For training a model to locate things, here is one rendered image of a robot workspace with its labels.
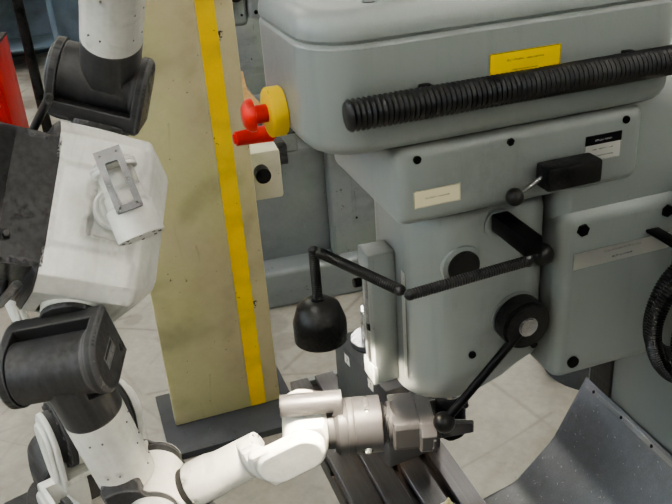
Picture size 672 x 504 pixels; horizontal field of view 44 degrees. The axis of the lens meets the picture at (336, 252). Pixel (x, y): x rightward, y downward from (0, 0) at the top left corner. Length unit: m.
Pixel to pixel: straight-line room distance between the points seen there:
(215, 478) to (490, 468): 1.86
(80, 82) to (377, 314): 0.56
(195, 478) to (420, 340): 0.44
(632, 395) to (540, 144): 0.67
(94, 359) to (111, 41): 0.44
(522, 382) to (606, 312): 2.30
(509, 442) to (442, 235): 2.20
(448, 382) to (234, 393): 2.20
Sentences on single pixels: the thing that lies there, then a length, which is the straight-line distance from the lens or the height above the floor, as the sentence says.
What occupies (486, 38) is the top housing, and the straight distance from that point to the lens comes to 0.94.
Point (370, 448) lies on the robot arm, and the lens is 1.30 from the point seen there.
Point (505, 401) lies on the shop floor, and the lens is 3.38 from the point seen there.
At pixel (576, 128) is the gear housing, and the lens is 1.05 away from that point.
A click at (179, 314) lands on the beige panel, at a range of 3.08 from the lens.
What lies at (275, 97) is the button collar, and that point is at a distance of 0.98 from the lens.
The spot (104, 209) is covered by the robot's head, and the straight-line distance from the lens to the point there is 1.20.
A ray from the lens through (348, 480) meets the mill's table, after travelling 1.67.
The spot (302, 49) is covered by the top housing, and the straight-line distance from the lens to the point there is 0.90.
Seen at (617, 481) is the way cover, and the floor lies 0.99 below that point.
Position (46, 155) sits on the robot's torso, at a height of 1.67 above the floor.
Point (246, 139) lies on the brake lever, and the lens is 1.10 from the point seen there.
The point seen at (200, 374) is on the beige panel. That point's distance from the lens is 3.23.
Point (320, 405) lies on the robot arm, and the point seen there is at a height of 1.29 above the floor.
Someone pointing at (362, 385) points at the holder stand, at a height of 1.07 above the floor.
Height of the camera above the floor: 2.06
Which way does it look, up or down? 27 degrees down
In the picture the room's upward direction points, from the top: 4 degrees counter-clockwise
